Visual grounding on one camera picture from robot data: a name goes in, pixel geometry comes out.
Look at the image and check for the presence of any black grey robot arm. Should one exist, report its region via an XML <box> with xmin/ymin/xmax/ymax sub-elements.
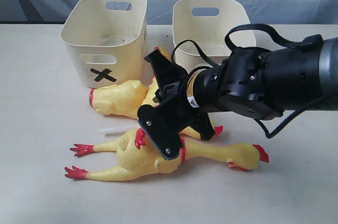
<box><xmin>137</xmin><ymin>35</ymin><xmax>337</xmax><ymax>160</ymax></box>

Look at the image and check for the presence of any severed chicken head with tube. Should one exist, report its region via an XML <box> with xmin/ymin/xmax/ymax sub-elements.
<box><xmin>99</xmin><ymin>125</ymin><xmax>223</xmax><ymax>140</ymax></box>

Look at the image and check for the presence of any headless yellow chicken body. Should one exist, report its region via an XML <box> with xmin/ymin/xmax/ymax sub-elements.
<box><xmin>89</xmin><ymin>80</ymin><xmax>148</xmax><ymax>119</ymax></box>

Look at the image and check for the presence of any cream bin marked X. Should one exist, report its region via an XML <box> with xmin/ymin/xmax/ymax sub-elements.
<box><xmin>60</xmin><ymin>0</ymin><xmax>147</xmax><ymax>88</ymax></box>

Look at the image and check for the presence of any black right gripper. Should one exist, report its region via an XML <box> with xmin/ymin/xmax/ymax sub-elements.
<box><xmin>137</xmin><ymin>49</ymin><xmax>283</xmax><ymax>161</ymax></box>

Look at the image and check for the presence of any cream bin marked O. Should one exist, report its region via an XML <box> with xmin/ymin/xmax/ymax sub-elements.
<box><xmin>172</xmin><ymin>0</ymin><xmax>256</xmax><ymax>72</ymax></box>

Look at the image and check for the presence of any small whole yellow rubber chicken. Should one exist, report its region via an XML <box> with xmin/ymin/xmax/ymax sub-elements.
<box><xmin>135</xmin><ymin>46</ymin><xmax>172</xmax><ymax>148</ymax></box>

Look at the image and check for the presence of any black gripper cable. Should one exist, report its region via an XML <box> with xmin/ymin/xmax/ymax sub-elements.
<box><xmin>171</xmin><ymin>23</ymin><xmax>338</xmax><ymax>139</ymax></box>

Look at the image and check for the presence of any large whole yellow rubber chicken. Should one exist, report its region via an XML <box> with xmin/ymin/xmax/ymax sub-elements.
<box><xmin>64</xmin><ymin>129</ymin><xmax>269</xmax><ymax>181</ymax></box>

